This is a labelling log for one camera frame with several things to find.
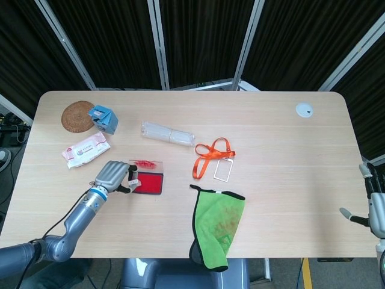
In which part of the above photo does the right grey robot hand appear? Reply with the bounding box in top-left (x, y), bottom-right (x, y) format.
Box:
top-left (339, 162), bottom-right (385, 239)

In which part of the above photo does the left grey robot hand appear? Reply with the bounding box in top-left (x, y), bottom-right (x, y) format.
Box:
top-left (94, 160), bottom-right (140, 195)

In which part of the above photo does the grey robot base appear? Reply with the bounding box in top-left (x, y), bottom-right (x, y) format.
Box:
top-left (119, 258), bottom-right (251, 289)

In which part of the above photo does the red ink pad clear lid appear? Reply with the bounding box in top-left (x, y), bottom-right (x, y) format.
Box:
top-left (129, 159), bottom-right (165, 196)

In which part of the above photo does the pink white wet wipes pack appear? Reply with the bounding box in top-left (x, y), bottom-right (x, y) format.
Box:
top-left (61, 131), bottom-right (111, 169)

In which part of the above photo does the small blue cardboard box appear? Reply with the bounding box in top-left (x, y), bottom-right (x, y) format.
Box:
top-left (88, 104), bottom-right (119, 135)

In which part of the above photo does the black box under table edge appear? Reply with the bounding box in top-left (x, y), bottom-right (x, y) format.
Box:
top-left (316, 257), bottom-right (354, 263)

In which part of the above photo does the clear plastic wrapped package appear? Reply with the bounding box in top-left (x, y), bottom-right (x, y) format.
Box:
top-left (140, 120), bottom-right (197, 148)

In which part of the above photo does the round woven brown coaster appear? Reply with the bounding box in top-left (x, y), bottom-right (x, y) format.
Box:
top-left (61, 101), bottom-right (94, 133)

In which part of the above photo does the clear badge holder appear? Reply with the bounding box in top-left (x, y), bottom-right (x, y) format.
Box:
top-left (213, 157), bottom-right (233, 182)

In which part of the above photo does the black curtain panel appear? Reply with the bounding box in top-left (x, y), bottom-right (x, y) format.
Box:
top-left (0, 0), bottom-right (91, 119)
top-left (241, 0), bottom-right (385, 92)
top-left (47, 0), bottom-right (165, 90)
top-left (158, 0), bottom-right (257, 89)
top-left (327, 38), bottom-right (385, 161)

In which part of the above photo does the green microfibre cloth black trim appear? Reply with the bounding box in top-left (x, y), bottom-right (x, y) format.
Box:
top-left (188, 184), bottom-right (246, 273)

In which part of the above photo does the white table leg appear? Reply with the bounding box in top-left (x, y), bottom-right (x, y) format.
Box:
top-left (262, 258), bottom-right (272, 281)

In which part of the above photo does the orange lanyard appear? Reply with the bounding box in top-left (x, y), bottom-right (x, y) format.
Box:
top-left (192, 137), bottom-right (236, 179)

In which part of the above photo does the black equipment with cables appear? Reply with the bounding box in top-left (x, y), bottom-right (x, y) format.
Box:
top-left (0, 112), bottom-right (32, 148)

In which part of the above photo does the grey metal partition post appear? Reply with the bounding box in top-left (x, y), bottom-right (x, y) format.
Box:
top-left (232, 0), bottom-right (265, 91)
top-left (146, 0), bottom-right (171, 91)
top-left (318, 19), bottom-right (385, 92)
top-left (33, 0), bottom-right (97, 90)
top-left (0, 93), bottom-right (34, 125)

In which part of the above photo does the white round cable grommet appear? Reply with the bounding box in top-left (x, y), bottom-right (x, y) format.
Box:
top-left (295, 102), bottom-right (314, 119)

